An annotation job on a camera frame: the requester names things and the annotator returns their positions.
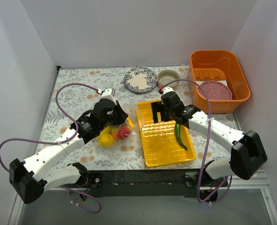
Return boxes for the green red mango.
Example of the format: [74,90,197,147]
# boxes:
[111,126,120,140]

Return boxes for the red pomegranate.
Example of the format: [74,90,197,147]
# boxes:
[118,126,131,140]

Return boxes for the clear zip top bag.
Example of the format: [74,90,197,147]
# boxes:
[95,104,139,148]

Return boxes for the green chili pepper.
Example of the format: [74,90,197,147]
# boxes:
[174,123,187,150]

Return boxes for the yellow pear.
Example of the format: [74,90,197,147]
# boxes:
[97,134,115,147]

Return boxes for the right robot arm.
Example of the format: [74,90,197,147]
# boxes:
[151,91,268,187]

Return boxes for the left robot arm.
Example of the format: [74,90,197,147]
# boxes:
[9,98,128,204]

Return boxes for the beige ceramic bowl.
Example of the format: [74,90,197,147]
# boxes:
[157,70,180,87]

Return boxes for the yellow plastic tray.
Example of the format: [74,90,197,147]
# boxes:
[136,101,196,167]

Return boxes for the blue floral plate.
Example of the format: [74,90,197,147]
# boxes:
[124,67,157,93]

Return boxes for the floral tablecloth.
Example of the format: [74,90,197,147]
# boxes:
[39,67,239,170]

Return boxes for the pink dotted plate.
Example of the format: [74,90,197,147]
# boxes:
[198,81,232,100]

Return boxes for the orange plastic basin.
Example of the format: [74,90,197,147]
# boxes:
[188,50,251,114]

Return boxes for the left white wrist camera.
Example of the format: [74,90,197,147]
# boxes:
[100,88,116,103]

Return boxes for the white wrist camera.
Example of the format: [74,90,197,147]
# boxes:
[158,86,174,95]
[100,88,116,103]

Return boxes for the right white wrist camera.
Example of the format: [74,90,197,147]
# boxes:
[158,86,174,95]

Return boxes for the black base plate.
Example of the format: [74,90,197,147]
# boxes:
[60,169,229,199]

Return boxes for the aluminium rail frame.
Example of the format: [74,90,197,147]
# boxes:
[9,170,277,225]

